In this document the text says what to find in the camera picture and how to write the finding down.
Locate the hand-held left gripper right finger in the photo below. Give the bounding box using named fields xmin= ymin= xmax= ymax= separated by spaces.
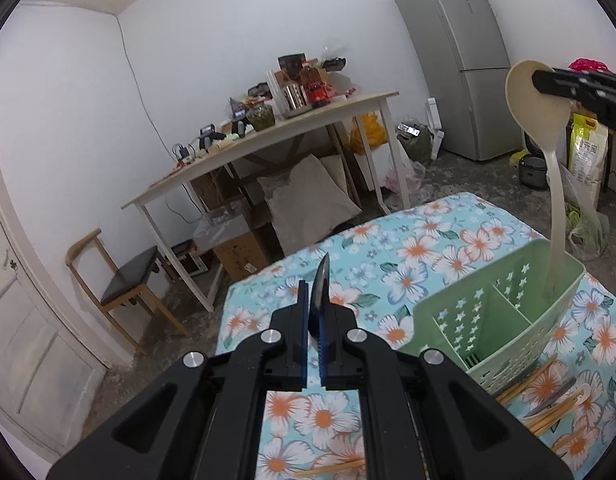
xmin=320 ymin=305 xmax=572 ymax=480

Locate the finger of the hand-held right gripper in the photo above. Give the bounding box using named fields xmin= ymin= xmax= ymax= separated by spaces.
xmin=532 ymin=66 xmax=616 ymax=137

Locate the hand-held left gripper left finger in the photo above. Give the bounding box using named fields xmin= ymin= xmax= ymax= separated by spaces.
xmin=47 ymin=280 xmax=309 ymax=480

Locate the cream plastic ladle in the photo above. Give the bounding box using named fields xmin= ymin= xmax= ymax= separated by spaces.
xmin=505 ymin=59 xmax=574 ymax=298

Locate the black knife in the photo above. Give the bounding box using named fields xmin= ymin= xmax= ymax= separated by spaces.
xmin=309 ymin=252 xmax=333 ymax=341

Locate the green star-holed utensil basket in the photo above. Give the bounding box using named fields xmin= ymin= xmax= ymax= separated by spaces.
xmin=398 ymin=238 xmax=587 ymax=397

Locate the metal spoon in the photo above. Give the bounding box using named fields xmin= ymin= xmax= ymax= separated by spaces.
xmin=535 ymin=377 xmax=577 ymax=411

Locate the cream plastic spatula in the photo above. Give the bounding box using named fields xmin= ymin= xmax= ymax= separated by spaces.
xmin=522 ymin=384 xmax=592 ymax=420

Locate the red plastic bag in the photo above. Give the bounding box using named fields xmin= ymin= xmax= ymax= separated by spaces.
xmin=568 ymin=58 xmax=608 ymax=73

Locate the yellow-green rice bag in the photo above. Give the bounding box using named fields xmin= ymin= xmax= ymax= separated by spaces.
xmin=568 ymin=112 xmax=608 ymax=211

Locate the black rice cooker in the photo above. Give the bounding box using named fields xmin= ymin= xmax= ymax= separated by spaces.
xmin=518 ymin=130 xmax=551 ymax=191

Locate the grey refrigerator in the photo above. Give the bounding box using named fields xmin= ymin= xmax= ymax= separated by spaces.
xmin=392 ymin=0 xmax=528 ymax=162

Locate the white flat heater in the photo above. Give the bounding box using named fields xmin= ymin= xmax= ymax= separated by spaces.
xmin=425 ymin=99 xmax=445 ymax=156

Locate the large beige pillow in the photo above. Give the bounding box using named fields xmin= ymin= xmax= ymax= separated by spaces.
xmin=258 ymin=155 xmax=363 ymax=256

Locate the floral blue blanket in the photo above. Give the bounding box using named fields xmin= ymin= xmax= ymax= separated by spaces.
xmin=215 ymin=192 xmax=616 ymax=480

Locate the clear bag of vegetables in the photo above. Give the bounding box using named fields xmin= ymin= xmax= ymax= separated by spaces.
xmin=560 ymin=162 xmax=611 ymax=261

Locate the green bag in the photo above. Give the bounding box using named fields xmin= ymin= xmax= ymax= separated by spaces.
xmin=398 ymin=121 xmax=433 ymax=161

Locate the small beige pillow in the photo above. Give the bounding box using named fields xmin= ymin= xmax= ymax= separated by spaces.
xmin=320 ymin=154 xmax=349 ymax=193

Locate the brown cardboard box under table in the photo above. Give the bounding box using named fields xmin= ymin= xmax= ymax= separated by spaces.
xmin=190 ymin=170 xmax=239 ymax=208

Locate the pale plastic bag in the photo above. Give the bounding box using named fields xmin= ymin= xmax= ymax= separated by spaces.
xmin=385 ymin=140 xmax=426 ymax=196

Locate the wooden chair with dark seat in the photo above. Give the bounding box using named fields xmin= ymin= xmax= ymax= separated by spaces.
xmin=65 ymin=228 xmax=191 ymax=356

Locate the yellow plastic bag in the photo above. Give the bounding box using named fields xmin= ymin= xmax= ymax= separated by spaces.
xmin=350 ymin=112 xmax=389 ymax=153

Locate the wooden-top white-legged table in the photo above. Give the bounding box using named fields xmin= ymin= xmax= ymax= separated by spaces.
xmin=121 ymin=91 xmax=413 ymax=313

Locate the black device with screen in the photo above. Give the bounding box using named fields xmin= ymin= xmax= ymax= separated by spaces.
xmin=229 ymin=97 xmax=249 ymax=138
xmin=198 ymin=122 xmax=223 ymax=153

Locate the glass jar of greens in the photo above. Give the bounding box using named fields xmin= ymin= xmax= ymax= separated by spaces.
xmin=247 ymin=102 xmax=277 ymax=132

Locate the dark gift box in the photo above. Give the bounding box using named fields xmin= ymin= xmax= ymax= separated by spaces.
xmin=278 ymin=53 xmax=309 ymax=73

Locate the white panelled door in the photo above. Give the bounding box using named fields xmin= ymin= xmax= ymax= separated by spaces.
xmin=0 ymin=62 xmax=111 ymax=461

